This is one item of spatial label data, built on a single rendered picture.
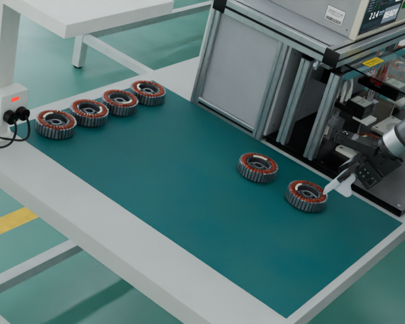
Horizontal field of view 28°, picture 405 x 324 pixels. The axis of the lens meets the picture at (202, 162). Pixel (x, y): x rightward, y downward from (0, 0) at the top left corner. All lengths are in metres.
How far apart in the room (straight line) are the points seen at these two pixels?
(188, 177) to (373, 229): 0.52
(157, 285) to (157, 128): 0.71
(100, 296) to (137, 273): 1.06
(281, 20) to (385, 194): 0.58
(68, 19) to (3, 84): 0.39
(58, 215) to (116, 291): 1.00
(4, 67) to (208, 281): 0.76
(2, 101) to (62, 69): 2.26
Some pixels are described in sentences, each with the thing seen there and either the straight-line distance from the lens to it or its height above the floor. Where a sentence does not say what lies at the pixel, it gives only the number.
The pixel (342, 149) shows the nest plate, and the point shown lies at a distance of 2.50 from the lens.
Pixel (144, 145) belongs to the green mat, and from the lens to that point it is 2.29.
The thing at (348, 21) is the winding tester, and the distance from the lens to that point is 2.38.
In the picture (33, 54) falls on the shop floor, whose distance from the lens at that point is 4.45.
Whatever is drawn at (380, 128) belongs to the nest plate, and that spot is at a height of 0.78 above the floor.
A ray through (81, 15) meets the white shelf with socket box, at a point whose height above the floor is 1.21.
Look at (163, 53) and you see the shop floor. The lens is 4.76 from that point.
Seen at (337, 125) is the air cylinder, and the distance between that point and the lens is 2.55.
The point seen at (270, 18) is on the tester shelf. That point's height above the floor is 1.12.
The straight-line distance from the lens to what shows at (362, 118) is 2.48.
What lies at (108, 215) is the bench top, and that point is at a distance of 1.98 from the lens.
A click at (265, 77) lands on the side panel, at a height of 0.94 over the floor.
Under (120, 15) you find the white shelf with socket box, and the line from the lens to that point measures 1.91.
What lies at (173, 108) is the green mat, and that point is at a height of 0.75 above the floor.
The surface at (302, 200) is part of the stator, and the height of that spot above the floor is 0.78.
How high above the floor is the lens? 1.90
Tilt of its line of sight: 30 degrees down
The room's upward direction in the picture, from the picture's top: 15 degrees clockwise
